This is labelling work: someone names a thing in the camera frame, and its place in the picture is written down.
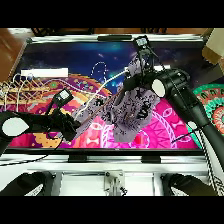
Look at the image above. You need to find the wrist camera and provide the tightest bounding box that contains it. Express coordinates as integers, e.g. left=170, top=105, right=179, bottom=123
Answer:
left=44, top=87, right=75, bottom=116
left=132, top=34, right=155, bottom=76

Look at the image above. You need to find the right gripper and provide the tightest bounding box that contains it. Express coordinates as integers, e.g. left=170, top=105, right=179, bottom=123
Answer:
left=123, top=74, right=153, bottom=96

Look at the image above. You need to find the white black-printed shirt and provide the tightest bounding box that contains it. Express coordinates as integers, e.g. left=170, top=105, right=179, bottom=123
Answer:
left=71, top=54, right=162, bottom=144

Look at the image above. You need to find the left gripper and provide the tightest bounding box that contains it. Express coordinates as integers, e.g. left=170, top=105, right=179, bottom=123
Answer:
left=49, top=111, right=82, bottom=142

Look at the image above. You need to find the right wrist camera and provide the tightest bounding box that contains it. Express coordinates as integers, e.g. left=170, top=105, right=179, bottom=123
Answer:
left=132, top=34, right=155, bottom=76

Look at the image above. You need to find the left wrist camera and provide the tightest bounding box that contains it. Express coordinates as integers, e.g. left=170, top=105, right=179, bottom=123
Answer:
left=44, top=87, right=75, bottom=116

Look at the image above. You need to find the black cable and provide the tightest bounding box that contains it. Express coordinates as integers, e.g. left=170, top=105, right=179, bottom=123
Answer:
left=0, top=153, right=51, bottom=167
left=170, top=130, right=202, bottom=145

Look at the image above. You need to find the cardboard box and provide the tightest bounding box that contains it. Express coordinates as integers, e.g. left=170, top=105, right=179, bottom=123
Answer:
left=201, top=28, right=224, bottom=66

